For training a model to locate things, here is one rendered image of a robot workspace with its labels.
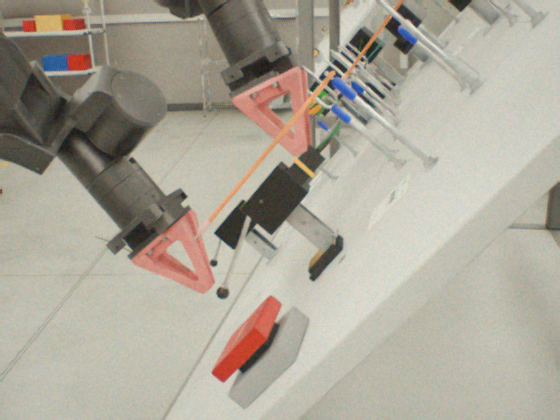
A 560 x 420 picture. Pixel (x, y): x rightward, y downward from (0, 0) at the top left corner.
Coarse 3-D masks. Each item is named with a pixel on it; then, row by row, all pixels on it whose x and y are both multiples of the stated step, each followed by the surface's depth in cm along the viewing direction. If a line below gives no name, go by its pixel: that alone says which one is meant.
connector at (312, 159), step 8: (304, 152) 58; (312, 152) 58; (320, 152) 58; (304, 160) 58; (312, 160) 58; (320, 160) 58; (296, 168) 58; (312, 168) 58; (296, 176) 58; (304, 176) 58
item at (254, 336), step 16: (272, 304) 42; (256, 320) 40; (272, 320) 41; (240, 336) 41; (256, 336) 39; (272, 336) 41; (224, 352) 42; (240, 352) 40; (256, 352) 41; (224, 368) 40; (240, 368) 41
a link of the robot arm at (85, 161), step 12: (72, 132) 58; (72, 144) 58; (84, 144) 58; (60, 156) 59; (72, 156) 58; (84, 156) 58; (96, 156) 58; (108, 156) 59; (72, 168) 59; (84, 168) 58; (96, 168) 58; (84, 180) 59
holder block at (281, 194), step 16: (272, 176) 57; (288, 176) 57; (256, 192) 58; (272, 192) 58; (288, 192) 58; (304, 192) 57; (240, 208) 58; (256, 208) 58; (272, 208) 58; (288, 208) 58; (272, 224) 58
